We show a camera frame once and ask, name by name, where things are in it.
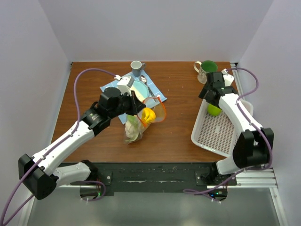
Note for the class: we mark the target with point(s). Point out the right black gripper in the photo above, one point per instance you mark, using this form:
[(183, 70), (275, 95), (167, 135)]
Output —
[(204, 94)]

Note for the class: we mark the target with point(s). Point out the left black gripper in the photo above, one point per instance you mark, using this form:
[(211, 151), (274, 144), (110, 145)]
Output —
[(136, 105)]

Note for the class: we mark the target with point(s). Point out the yellow banana bunch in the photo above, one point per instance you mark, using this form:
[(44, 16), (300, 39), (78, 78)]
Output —
[(148, 116)]

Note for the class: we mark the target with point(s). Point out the clear zip top bag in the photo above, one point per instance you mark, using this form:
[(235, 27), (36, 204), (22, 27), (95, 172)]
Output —
[(159, 110)]

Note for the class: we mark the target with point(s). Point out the green apple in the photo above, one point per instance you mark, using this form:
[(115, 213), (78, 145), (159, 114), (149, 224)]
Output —
[(213, 110)]

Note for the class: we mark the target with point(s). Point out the toy cabbage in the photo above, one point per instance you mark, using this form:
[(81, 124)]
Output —
[(133, 130)]

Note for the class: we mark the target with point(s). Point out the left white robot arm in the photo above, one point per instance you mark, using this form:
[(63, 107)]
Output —
[(42, 173)]

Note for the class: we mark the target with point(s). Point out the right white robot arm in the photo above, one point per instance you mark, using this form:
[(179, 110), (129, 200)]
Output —
[(254, 145)]

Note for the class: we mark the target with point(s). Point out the cream and blue plate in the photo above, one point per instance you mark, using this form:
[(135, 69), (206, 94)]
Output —
[(140, 89)]

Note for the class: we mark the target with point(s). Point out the blue checked placemat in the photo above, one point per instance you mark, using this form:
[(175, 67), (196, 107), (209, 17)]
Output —
[(153, 87)]

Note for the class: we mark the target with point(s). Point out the floral mug green inside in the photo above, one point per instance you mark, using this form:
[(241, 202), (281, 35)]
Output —
[(203, 68)]

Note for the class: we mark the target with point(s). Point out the metal spoon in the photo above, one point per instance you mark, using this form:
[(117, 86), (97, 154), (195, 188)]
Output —
[(144, 80)]

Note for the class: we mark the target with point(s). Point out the small grey cup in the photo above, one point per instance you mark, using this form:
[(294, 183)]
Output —
[(137, 67)]

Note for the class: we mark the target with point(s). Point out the white perforated plastic basket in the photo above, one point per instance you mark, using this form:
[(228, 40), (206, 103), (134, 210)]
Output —
[(214, 133)]

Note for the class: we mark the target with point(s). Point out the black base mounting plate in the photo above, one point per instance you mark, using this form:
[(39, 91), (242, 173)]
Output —
[(156, 177)]

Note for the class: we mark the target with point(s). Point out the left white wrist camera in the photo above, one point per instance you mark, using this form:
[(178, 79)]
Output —
[(125, 84)]

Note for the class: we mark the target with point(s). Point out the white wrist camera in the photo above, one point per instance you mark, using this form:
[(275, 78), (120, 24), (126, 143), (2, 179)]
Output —
[(125, 84), (228, 78)]

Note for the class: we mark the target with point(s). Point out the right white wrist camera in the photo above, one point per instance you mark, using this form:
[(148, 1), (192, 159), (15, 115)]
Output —
[(228, 78)]

